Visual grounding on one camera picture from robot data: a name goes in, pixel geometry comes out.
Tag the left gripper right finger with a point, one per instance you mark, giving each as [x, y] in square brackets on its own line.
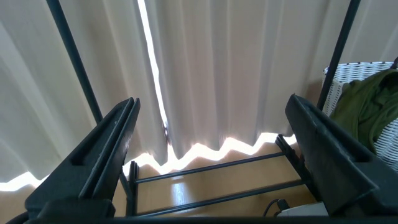
[335, 165]

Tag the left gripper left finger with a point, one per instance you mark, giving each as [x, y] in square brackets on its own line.
[93, 161]

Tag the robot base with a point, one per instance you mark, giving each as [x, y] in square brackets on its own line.
[306, 211]

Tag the white laundry basket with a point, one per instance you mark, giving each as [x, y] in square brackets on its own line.
[388, 143]

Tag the black clothes rack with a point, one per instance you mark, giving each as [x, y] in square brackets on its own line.
[75, 62]

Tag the green garment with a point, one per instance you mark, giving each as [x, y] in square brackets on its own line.
[367, 105]

